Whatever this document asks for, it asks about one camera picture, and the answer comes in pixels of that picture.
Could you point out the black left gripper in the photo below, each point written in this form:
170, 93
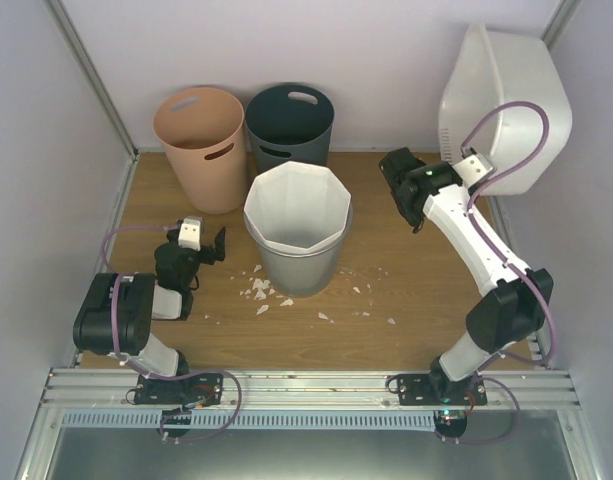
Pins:
219, 254

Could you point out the white faceted bin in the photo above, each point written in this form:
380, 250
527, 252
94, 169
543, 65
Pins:
297, 208

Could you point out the grey translucent bin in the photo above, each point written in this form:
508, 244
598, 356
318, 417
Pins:
301, 275

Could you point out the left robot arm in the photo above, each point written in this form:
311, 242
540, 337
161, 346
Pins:
116, 315

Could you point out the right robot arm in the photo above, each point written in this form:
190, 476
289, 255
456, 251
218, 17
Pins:
514, 297

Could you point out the peach plastic waste bin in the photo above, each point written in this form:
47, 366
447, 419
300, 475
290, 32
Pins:
201, 132

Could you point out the dark teal plastic bin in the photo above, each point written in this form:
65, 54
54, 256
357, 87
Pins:
289, 122

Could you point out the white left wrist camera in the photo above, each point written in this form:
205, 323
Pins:
190, 232

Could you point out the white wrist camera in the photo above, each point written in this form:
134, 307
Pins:
190, 232
474, 170

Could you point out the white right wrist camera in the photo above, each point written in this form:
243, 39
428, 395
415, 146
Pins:
474, 170

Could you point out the aluminium front rail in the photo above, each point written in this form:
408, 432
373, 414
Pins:
327, 390

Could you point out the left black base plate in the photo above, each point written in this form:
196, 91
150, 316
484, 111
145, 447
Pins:
197, 391

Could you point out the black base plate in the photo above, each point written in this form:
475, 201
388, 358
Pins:
434, 389
197, 391

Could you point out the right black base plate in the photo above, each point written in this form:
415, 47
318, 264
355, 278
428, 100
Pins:
434, 389

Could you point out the aluminium corner frame post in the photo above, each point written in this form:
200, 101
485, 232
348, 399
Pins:
563, 14

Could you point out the grey slotted cable duct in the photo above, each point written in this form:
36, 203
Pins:
259, 419

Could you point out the left aluminium frame post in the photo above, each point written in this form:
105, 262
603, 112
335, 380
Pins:
75, 44

